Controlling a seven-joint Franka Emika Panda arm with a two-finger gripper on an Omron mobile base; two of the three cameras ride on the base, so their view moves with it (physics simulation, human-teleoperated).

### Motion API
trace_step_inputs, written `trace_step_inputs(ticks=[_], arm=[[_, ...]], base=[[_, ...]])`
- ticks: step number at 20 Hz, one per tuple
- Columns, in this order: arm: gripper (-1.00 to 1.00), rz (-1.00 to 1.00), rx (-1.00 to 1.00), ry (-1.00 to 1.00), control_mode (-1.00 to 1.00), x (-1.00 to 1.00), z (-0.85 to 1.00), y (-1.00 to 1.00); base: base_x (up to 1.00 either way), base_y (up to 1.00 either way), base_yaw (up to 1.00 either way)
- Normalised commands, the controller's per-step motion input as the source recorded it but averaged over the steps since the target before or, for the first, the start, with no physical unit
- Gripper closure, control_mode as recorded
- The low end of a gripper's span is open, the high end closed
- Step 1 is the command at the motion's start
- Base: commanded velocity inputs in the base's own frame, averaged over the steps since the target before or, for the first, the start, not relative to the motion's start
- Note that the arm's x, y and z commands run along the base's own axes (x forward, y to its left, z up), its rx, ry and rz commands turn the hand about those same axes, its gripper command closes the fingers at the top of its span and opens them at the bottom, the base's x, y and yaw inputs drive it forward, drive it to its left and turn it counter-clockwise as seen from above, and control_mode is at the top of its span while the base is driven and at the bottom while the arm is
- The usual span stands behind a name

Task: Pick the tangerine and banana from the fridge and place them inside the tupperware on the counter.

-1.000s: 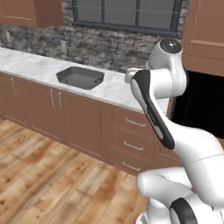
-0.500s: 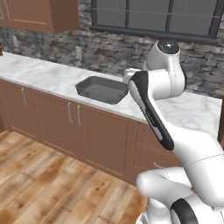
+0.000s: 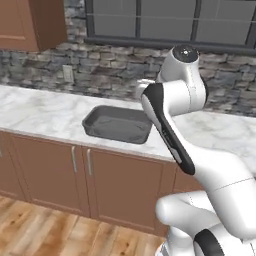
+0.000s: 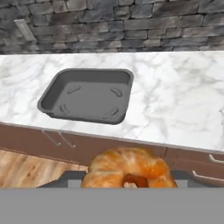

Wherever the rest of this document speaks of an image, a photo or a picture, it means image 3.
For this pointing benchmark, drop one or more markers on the brown wall cupboard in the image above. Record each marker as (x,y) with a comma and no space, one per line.
(26,23)

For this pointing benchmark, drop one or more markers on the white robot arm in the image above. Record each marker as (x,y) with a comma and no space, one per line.
(230,190)

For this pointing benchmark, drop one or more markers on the dark framed window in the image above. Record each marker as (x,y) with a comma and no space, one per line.
(166,20)

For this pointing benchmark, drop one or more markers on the dark grey sink basin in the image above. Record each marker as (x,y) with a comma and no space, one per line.
(116,124)

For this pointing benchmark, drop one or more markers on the brown cupboard door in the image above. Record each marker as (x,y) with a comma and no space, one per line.
(10,166)
(186,181)
(130,190)
(46,173)

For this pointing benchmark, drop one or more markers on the white wall socket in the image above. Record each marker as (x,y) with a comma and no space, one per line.
(68,73)

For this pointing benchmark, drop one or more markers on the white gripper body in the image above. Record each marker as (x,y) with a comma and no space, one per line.
(142,87)

